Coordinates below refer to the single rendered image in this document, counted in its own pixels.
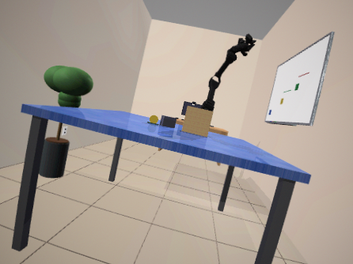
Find gold coin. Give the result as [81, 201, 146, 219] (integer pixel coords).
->
[150, 115, 158, 123]

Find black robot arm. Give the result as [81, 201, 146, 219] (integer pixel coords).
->
[201, 38, 245, 111]

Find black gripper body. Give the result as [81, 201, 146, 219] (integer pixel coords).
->
[238, 34, 252, 56]

